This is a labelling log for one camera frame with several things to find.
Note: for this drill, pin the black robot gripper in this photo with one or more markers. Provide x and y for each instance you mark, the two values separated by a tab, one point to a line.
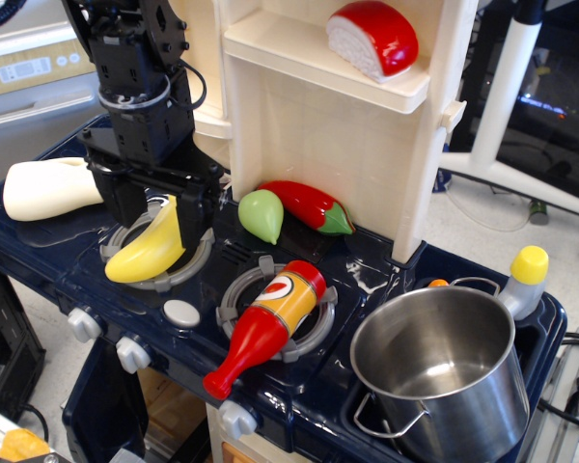
149	143

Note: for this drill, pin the yellow toy banana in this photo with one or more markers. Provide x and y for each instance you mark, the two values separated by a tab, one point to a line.
152	252

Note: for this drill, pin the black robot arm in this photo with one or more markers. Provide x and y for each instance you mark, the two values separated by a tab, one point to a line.
136	48

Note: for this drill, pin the steel pot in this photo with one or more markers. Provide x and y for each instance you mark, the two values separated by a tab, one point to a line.
440	366

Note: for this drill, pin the green toy pear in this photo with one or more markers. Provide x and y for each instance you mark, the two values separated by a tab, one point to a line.
262	214

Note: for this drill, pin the grey oval stove button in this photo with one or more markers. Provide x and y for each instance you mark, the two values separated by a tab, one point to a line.
181	313

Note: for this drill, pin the white toy jug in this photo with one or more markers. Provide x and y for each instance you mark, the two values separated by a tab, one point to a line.
38	190

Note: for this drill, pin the navy toy kitchen stove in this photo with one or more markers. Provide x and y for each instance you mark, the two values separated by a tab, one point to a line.
305	398

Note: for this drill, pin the red toy chili pepper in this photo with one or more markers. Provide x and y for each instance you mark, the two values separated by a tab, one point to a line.
314	208

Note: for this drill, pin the white stove knob left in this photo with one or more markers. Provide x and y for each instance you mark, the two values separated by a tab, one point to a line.
83	325

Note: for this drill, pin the white stove knob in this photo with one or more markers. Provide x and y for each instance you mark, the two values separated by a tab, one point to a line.
83	325
132	355
236	420

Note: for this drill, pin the white stove knob middle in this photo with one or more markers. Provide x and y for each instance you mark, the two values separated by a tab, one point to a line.
132	355

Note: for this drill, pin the cream toy kitchen shelf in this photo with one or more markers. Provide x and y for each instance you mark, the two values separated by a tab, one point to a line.
291	108

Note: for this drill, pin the red toy ketchup bottle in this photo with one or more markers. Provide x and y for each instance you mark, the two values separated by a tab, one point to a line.
268	323

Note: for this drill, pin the grey toy dishwasher unit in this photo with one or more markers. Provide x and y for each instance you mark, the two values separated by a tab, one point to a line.
48	86

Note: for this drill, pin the black box on floor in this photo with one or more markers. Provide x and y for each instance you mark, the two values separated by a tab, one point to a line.
21	354

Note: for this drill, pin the white stove knob right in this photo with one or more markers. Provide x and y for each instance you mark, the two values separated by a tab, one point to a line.
236	420

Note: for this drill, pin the red white toy bread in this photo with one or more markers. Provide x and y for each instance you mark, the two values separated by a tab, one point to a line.
374	37

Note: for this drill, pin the grey toy faucet yellow cap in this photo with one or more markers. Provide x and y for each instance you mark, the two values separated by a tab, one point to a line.
526	283

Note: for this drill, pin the white stand frame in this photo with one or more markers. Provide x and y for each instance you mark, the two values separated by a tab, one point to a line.
480	163

